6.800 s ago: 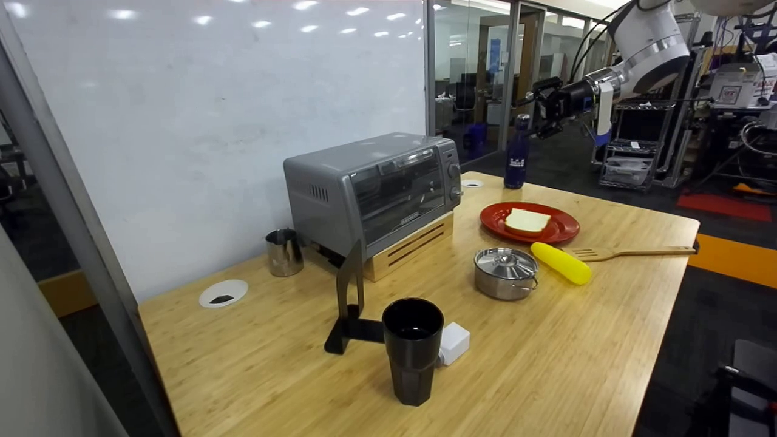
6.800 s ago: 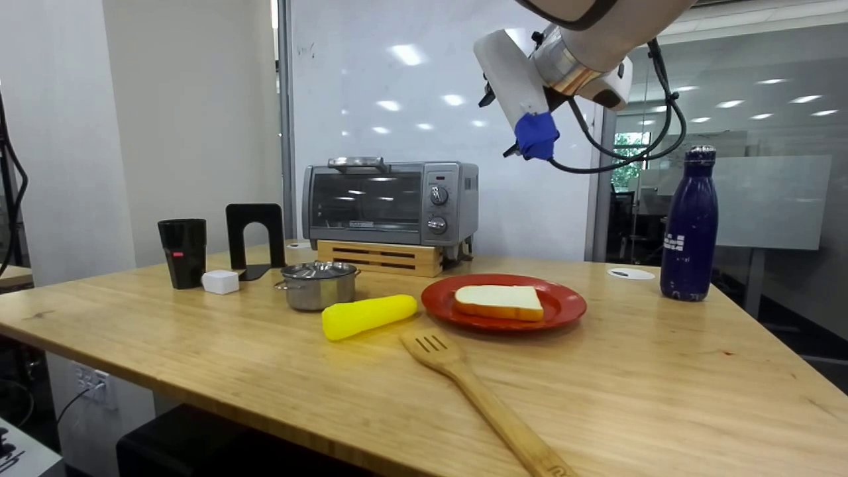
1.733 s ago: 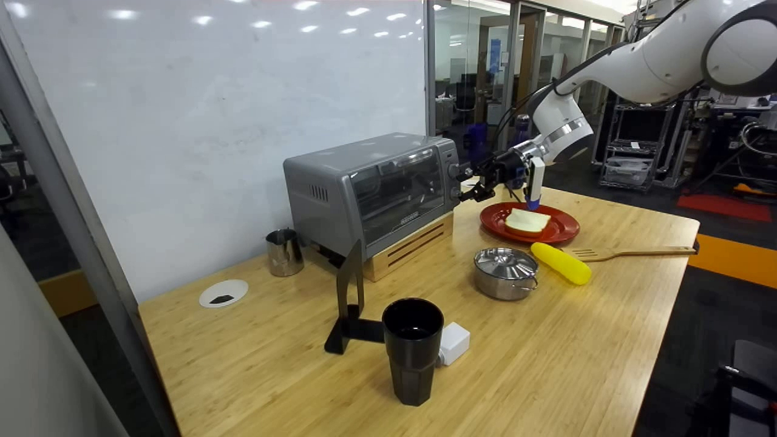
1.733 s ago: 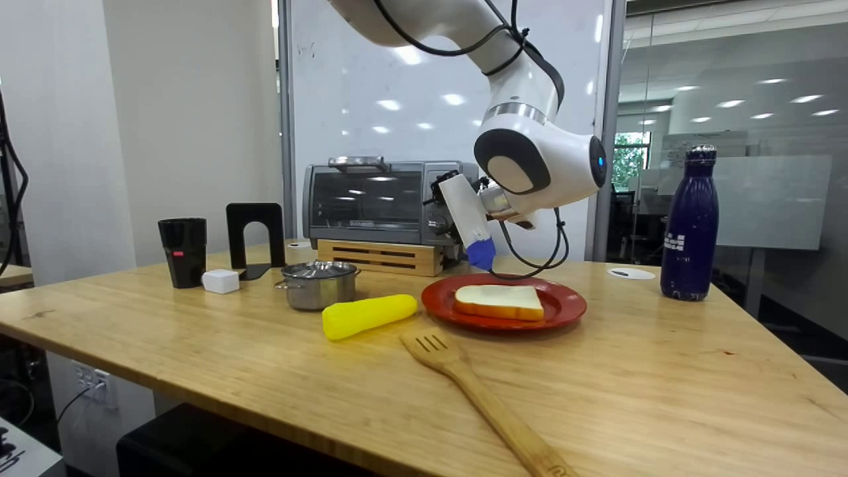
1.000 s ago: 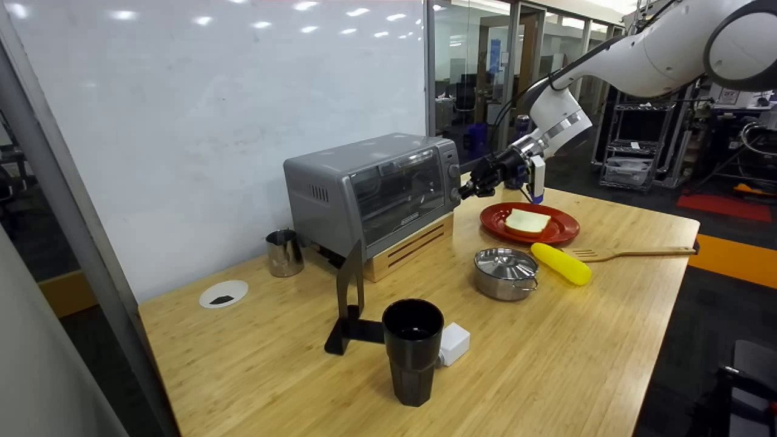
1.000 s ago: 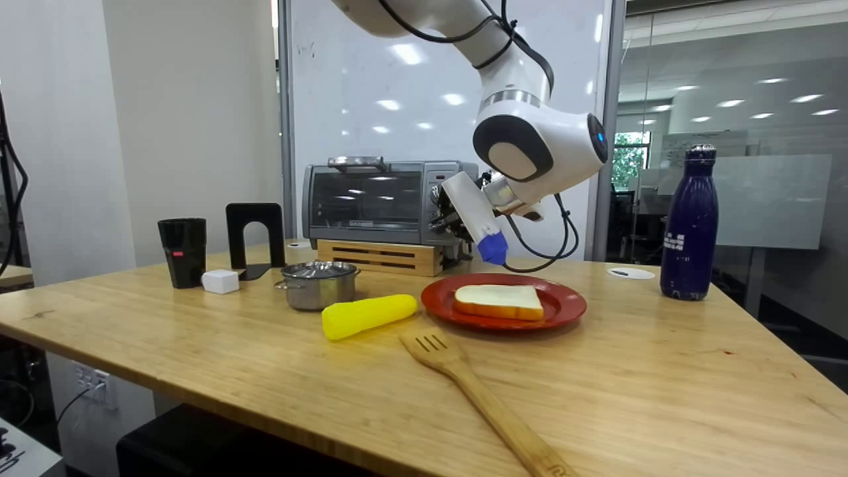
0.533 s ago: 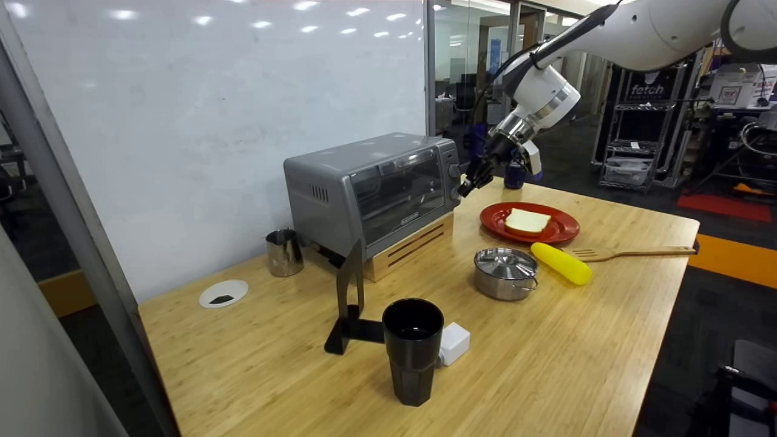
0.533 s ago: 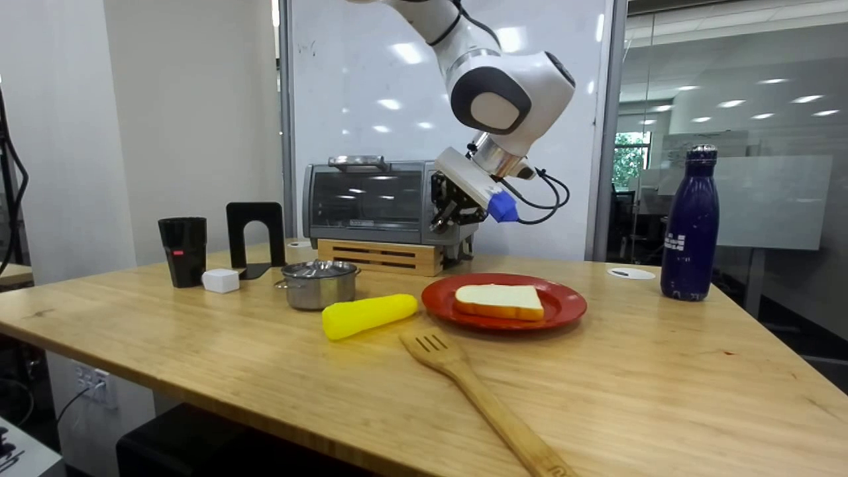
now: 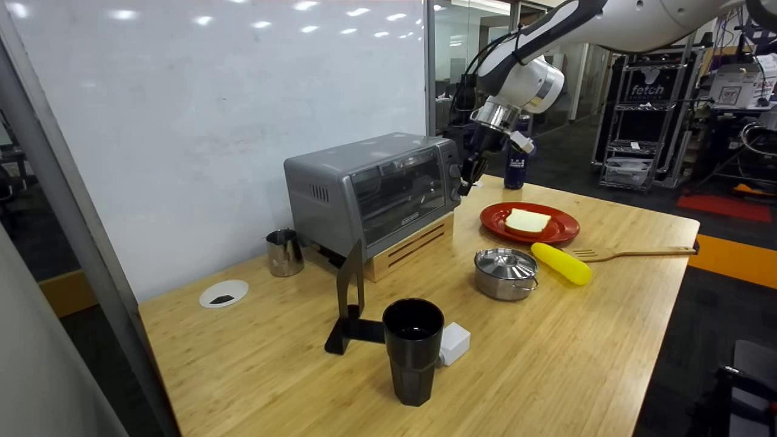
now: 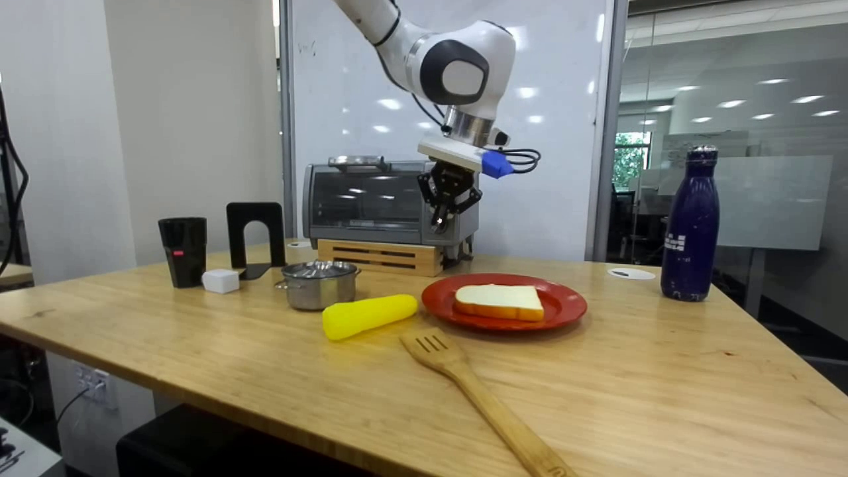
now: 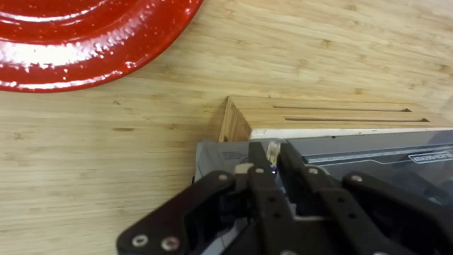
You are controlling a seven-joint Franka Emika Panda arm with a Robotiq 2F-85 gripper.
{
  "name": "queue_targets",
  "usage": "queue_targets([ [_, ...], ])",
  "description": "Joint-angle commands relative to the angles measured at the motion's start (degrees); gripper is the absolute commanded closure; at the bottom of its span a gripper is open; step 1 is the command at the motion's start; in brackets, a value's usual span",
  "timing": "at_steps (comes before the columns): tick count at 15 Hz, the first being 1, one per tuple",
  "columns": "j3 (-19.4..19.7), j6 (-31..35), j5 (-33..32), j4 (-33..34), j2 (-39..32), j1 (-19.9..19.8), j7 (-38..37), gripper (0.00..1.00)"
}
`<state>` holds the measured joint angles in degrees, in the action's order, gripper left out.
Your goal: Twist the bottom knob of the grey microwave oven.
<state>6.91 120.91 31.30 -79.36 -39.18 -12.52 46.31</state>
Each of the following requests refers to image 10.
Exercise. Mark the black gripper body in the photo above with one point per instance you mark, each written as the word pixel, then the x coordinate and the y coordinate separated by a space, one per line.
pixel 451 182

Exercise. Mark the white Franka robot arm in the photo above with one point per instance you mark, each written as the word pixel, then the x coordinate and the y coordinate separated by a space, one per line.
pixel 440 60

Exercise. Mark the grey toaster oven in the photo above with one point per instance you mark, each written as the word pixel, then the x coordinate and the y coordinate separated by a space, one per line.
pixel 371 208

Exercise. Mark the slotted wooden box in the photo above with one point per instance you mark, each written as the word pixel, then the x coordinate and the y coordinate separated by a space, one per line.
pixel 381 255

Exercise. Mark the large white whiteboard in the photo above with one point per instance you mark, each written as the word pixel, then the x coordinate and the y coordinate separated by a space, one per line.
pixel 546 201

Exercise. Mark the white bread slice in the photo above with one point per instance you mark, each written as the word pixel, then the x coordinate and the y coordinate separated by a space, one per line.
pixel 500 303

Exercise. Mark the small steel pot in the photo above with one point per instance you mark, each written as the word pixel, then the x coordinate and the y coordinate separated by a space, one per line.
pixel 318 286

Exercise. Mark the red plate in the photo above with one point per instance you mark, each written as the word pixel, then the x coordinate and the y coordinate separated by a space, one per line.
pixel 565 307

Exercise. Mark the wooden slotted spatula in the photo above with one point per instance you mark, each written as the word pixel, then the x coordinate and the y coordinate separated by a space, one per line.
pixel 493 412

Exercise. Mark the black metal bookend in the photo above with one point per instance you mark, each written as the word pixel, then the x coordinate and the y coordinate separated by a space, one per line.
pixel 235 233

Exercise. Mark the small white box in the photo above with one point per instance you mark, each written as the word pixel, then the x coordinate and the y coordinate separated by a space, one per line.
pixel 222 280

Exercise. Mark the dark blue water bottle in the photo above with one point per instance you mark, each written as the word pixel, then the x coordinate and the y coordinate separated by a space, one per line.
pixel 689 227

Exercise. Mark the black plastic cup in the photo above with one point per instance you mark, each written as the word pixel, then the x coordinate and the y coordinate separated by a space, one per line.
pixel 183 251

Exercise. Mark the wrist camera with blue plug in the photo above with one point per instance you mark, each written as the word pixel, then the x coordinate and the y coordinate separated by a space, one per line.
pixel 451 153

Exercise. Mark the white wall power outlet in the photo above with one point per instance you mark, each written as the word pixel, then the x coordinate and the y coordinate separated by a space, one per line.
pixel 96 384

